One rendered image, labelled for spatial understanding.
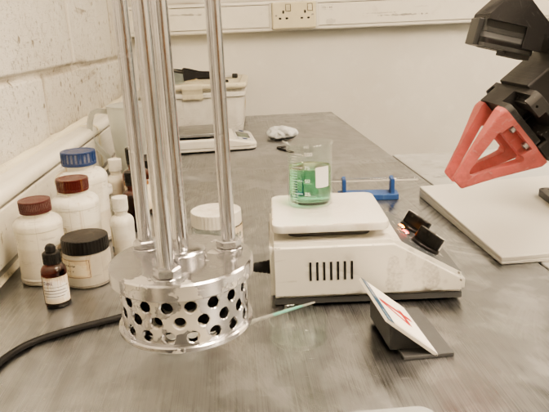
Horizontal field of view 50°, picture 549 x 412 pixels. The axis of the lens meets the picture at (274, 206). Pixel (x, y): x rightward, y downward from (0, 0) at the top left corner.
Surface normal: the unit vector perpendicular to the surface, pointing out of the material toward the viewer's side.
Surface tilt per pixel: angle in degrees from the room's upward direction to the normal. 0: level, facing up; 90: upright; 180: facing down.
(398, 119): 90
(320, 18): 90
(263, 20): 90
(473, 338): 0
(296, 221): 0
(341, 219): 0
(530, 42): 90
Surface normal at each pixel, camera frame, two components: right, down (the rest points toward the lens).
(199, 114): 0.03, 0.33
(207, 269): -0.04, -0.96
